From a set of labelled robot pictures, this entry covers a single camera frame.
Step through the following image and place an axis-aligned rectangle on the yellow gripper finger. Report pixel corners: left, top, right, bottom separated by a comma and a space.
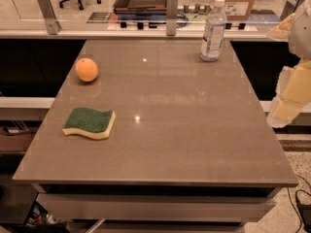
266, 14, 294, 42
266, 61, 311, 128

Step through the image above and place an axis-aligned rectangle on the clear plastic water bottle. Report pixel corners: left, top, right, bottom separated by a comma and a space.
200, 0, 226, 62

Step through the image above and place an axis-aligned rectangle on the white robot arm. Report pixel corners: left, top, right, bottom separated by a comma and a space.
266, 0, 311, 128

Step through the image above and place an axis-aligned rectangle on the orange fruit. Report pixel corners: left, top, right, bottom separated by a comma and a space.
75, 58, 98, 83

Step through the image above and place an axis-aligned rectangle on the green yellow scrub sponge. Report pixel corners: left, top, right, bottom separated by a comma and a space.
63, 107, 116, 140

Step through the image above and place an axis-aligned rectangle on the grey table drawer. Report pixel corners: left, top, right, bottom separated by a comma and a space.
37, 194, 275, 223

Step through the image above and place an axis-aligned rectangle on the middle metal glass post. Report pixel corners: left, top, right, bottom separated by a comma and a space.
166, 0, 178, 36

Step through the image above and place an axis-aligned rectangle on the black power adapter with cable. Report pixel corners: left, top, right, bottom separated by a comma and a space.
286, 175, 311, 233

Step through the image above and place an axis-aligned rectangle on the left metal glass post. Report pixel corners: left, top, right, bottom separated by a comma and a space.
37, 0, 60, 35

